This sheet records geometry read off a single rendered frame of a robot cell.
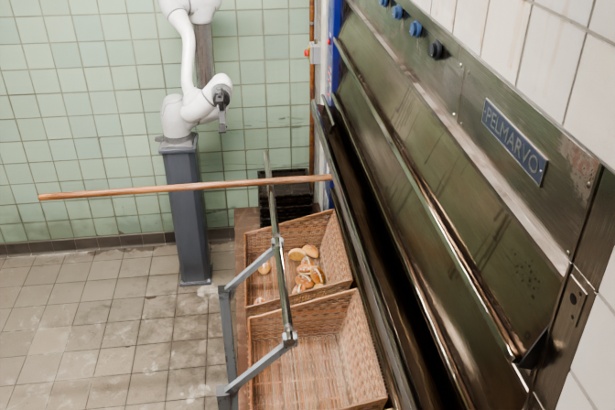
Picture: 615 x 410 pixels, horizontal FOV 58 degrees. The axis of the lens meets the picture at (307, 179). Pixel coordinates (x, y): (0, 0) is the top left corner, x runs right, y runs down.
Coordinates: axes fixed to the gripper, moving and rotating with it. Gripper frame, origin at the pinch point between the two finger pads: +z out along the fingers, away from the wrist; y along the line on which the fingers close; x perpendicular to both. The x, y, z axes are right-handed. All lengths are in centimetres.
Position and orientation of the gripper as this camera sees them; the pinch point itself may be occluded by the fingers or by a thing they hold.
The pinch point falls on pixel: (221, 116)
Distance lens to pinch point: 234.6
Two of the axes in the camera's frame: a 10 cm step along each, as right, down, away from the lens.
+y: 0.0, 8.6, 5.2
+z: 1.2, 5.1, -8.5
